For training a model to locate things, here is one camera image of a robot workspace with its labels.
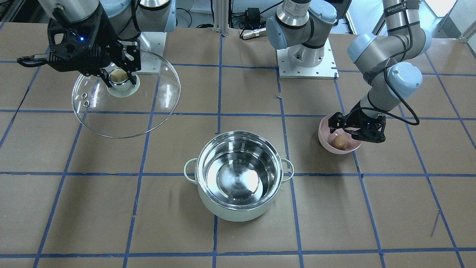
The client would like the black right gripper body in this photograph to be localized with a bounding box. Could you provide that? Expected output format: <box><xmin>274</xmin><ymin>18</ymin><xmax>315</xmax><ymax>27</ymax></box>
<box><xmin>46</xmin><ymin>6</ymin><xmax>123</xmax><ymax>75</ymax></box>

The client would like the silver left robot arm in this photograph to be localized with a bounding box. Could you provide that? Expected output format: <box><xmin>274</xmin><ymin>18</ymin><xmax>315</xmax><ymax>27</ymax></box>
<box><xmin>266</xmin><ymin>0</ymin><xmax>432</xmax><ymax>144</ymax></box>

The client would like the silver cylindrical connector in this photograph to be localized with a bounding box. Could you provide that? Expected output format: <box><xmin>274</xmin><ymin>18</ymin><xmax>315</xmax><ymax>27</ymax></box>
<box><xmin>240</xmin><ymin>28</ymin><xmax>267</xmax><ymax>40</ymax></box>

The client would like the glass pot lid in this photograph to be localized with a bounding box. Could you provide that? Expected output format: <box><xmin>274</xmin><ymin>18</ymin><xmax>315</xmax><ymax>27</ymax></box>
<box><xmin>71</xmin><ymin>56</ymin><xmax>181</xmax><ymax>138</ymax></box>

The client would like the aluminium frame post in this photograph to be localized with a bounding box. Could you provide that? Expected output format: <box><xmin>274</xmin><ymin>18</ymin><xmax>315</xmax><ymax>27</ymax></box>
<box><xmin>212</xmin><ymin>0</ymin><xmax>231</xmax><ymax>36</ymax></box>

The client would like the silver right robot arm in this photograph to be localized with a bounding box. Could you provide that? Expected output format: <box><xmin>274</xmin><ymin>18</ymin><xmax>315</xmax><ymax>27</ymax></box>
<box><xmin>33</xmin><ymin>0</ymin><xmax>176</xmax><ymax>87</ymax></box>

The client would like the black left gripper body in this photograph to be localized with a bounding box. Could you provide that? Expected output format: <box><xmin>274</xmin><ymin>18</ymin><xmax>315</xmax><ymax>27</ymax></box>
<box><xmin>343</xmin><ymin>107</ymin><xmax>386</xmax><ymax>144</ymax></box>

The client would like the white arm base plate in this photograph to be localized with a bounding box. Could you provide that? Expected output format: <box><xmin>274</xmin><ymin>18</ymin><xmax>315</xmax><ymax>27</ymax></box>
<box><xmin>276</xmin><ymin>39</ymin><xmax>340</xmax><ymax>79</ymax></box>
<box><xmin>138</xmin><ymin>32</ymin><xmax>167</xmax><ymax>74</ymax></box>

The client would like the pale green steel pot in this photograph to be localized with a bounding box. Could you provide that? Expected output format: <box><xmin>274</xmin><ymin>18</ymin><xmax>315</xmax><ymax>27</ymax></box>
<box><xmin>183</xmin><ymin>131</ymin><xmax>295</xmax><ymax>222</ymax></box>

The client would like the black power adapter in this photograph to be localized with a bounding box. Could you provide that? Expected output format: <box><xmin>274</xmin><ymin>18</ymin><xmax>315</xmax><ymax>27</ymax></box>
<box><xmin>244</xmin><ymin>7</ymin><xmax>261</xmax><ymax>24</ymax></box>

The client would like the pink bowl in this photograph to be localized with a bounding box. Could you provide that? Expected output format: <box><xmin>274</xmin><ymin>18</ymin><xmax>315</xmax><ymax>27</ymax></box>
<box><xmin>318</xmin><ymin>115</ymin><xmax>362</xmax><ymax>154</ymax></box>

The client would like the brown egg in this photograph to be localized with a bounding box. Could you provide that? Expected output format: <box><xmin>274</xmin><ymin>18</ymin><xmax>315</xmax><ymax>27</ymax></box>
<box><xmin>331</xmin><ymin>134</ymin><xmax>348</xmax><ymax>150</ymax></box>

